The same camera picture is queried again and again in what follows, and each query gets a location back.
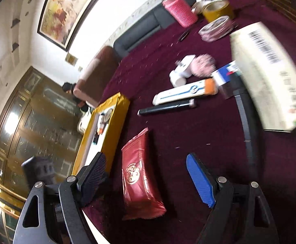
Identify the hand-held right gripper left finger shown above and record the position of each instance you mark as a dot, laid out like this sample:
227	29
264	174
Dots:
95	175

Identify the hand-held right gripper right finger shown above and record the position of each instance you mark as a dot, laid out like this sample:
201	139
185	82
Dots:
201	180

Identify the red foil packet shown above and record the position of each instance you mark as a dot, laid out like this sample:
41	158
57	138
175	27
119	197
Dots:
137	172

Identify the yellow cardboard box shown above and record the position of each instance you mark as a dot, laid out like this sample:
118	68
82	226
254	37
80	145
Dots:
117	117

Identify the pink fluffy plush item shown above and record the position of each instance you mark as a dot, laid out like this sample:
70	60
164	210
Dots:
203	64

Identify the dark wooden glass cabinet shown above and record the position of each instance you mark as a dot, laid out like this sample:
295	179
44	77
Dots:
36	122

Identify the burgundy tablecloth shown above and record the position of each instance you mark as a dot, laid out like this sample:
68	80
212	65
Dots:
201	132

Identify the small white bottle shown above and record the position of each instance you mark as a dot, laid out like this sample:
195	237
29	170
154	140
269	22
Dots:
102	124

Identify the black curved strip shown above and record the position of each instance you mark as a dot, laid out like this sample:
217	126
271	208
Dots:
244	117

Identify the black slim stick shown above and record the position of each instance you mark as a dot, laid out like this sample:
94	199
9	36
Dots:
163	109

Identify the brown upholstered chair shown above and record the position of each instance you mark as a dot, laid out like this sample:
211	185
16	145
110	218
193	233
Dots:
97	73

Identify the small white cylinder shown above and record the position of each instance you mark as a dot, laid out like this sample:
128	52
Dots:
177	80

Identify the blue white small box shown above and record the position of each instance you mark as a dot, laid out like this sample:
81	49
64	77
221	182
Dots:
224	75

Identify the large white barcoded box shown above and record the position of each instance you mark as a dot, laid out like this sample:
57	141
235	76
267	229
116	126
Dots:
264	81

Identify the black pen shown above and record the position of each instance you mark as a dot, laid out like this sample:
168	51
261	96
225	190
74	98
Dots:
184	35

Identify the clear pink pencil case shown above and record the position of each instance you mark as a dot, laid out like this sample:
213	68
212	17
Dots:
214	30

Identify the dark grey sofa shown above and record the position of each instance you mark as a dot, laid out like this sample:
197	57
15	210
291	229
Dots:
148	22

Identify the framed horse painting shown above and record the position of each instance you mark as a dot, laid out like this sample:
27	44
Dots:
61	7

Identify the yellow packing tape roll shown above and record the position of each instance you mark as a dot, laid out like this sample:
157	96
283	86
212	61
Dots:
217	11

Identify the pink knit-sleeved bottle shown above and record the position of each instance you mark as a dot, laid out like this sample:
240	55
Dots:
179	9

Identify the gold wall plaque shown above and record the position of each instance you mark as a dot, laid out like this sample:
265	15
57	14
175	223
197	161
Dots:
71	59

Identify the white wall charger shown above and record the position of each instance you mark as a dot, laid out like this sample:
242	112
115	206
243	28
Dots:
187	64

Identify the small dark wall shelf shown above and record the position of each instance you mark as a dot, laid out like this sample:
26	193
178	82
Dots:
15	22
15	46

